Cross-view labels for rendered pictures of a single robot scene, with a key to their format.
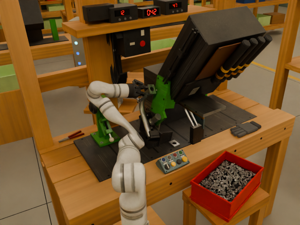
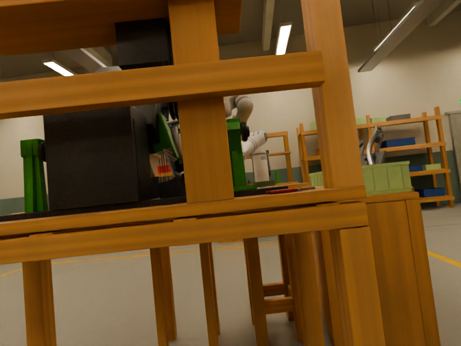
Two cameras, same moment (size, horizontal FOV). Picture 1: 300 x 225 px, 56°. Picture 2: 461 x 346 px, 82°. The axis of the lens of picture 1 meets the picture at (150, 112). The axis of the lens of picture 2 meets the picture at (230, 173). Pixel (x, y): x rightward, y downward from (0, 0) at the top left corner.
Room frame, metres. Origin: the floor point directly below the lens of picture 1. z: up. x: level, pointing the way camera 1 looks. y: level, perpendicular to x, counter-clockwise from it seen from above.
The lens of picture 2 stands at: (2.28, 0.75, 0.91)
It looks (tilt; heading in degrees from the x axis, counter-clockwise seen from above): 3 degrees up; 210
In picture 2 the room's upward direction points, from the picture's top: 6 degrees counter-clockwise
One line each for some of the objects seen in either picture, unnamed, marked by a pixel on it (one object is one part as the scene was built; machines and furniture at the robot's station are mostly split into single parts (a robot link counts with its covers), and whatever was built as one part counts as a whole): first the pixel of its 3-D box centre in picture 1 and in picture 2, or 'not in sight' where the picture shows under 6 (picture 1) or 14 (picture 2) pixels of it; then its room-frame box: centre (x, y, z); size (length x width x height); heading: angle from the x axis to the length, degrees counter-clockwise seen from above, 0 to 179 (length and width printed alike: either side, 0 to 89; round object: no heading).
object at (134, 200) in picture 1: (131, 186); (257, 144); (0.69, 0.07, 1.18); 0.09 x 0.09 x 0.17; 2
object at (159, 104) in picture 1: (164, 94); (162, 137); (1.39, -0.09, 1.17); 0.13 x 0.12 x 0.20; 120
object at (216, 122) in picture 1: (169, 129); (147, 202); (1.48, -0.12, 0.89); 1.10 x 0.42 x 0.02; 120
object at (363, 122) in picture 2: not in sight; (370, 164); (-4.57, 0.52, 1.12); 3.01 x 0.54 x 2.23; 115
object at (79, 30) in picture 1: (143, 18); (107, 18); (1.71, 0.01, 1.52); 0.90 x 0.25 x 0.04; 120
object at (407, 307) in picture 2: not in sight; (357, 253); (0.35, 0.54, 0.39); 0.68 x 0.52 x 0.79; 20
